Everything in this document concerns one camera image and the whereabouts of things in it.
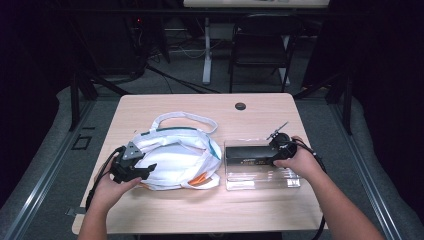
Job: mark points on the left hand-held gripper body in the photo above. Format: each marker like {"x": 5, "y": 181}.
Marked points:
{"x": 125, "y": 166}

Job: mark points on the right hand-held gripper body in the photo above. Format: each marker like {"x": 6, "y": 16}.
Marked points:
{"x": 283, "y": 146}

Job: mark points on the clear plastic tray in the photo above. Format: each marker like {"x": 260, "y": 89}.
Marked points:
{"x": 260, "y": 178}

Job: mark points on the black rectangular box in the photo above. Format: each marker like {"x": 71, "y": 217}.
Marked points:
{"x": 248, "y": 155}

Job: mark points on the white teal orange tote bag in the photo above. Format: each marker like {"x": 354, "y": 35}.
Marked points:
{"x": 180, "y": 160}

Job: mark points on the person's right hand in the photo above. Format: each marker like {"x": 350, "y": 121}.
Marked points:
{"x": 300, "y": 163}

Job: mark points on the person's left hand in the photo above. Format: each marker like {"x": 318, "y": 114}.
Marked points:
{"x": 110, "y": 193}

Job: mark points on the dark table grommet hole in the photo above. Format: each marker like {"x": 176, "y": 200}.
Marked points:
{"x": 240, "y": 106}

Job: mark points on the grey metal table clip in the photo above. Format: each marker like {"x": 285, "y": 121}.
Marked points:
{"x": 74, "y": 211}

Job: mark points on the black metal stand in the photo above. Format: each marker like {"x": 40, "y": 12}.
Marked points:
{"x": 75, "y": 100}
{"x": 348, "y": 106}

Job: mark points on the black folding chair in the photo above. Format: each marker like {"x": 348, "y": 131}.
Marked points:
{"x": 263, "y": 43}

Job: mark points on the white desk leg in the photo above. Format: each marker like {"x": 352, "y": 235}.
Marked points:
{"x": 207, "y": 66}

